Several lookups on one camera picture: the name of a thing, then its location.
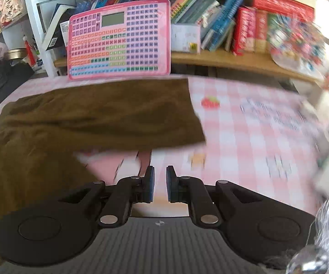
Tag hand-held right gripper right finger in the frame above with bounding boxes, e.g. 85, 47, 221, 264
166, 166, 264, 227

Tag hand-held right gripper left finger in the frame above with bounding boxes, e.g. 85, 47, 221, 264
57, 166, 155, 229

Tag brown pants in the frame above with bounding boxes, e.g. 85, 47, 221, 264
0, 78, 207, 260

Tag pink checkered cartoon desk mat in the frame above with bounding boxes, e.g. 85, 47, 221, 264
0, 74, 329, 224

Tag pink learning tablet toy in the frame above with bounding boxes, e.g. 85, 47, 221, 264
67, 0, 172, 81

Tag small white card box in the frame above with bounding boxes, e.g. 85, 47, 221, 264
171, 23, 201, 54

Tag silver round bead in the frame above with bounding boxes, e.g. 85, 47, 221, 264
286, 245, 329, 274

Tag thick red dictionary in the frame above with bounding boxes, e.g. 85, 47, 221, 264
231, 6, 257, 56

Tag row of slim colourful books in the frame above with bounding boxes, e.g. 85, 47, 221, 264
76, 0, 246, 53

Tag blue and white box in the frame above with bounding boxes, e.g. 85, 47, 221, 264
59, 21, 70, 48

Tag black bag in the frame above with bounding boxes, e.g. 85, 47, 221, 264
0, 60, 36, 123

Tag thick red and beige book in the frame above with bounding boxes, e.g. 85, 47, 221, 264
254, 9, 269, 53

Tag red tassel charm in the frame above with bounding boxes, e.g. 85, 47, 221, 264
23, 36, 36, 67

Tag thick green book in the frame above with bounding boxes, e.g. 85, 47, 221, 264
267, 13, 282, 52

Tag colourful flower ornament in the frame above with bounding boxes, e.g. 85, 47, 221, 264
269, 14, 329, 81

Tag round gold tin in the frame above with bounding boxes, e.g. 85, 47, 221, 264
4, 48, 28, 61

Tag red book lying flat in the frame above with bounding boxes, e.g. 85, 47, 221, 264
251, 0, 315, 21

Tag wooden side shelf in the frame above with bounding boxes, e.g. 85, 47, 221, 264
0, 14, 28, 47

